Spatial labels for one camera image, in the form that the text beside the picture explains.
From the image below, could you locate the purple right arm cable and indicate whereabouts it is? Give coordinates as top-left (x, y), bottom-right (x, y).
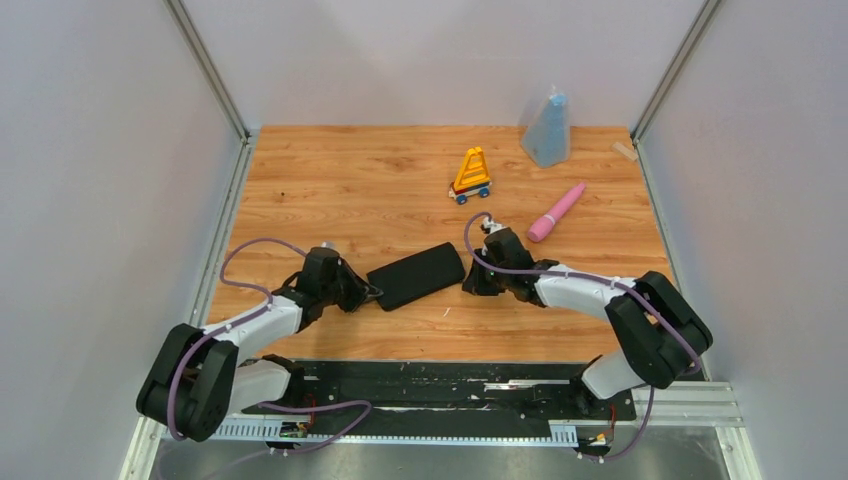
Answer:
top-left (462, 212), bottom-right (704, 464)

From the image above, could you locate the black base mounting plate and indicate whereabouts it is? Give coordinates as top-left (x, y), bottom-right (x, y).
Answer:
top-left (277, 360), bottom-right (636, 438)

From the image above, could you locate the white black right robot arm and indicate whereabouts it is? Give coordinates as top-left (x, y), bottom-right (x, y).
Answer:
top-left (463, 219), bottom-right (713, 418)

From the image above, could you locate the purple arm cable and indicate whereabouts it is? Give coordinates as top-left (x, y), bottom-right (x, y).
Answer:
top-left (165, 237), bottom-right (374, 458)
top-left (462, 212), bottom-right (704, 464)

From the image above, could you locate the white slotted cable duct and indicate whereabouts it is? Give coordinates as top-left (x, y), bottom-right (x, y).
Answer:
top-left (211, 420), bottom-right (579, 446)

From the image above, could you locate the black zippered tool case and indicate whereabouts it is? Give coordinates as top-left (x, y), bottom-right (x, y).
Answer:
top-left (367, 242), bottom-right (465, 311)

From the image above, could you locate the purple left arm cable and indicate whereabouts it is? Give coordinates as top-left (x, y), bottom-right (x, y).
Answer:
top-left (165, 237), bottom-right (374, 458)

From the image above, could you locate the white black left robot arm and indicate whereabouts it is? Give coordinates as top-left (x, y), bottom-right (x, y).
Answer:
top-left (135, 246), bottom-right (383, 442)

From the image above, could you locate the blue item in plastic bag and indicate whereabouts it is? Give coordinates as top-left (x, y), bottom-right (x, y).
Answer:
top-left (520, 87), bottom-right (571, 168)

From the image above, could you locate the small beige tape piece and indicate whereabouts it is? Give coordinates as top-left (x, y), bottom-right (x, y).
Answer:
top-left (610, 142), bottom-right (639, 162)

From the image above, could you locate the pink cylindrical device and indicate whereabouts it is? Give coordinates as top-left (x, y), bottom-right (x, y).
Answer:
top-left (527, 182), bottom-right (586, 243)

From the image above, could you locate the yellow toy block car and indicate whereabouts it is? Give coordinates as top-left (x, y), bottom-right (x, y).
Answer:
top-left (448, 147), bottom-right (492, 205)

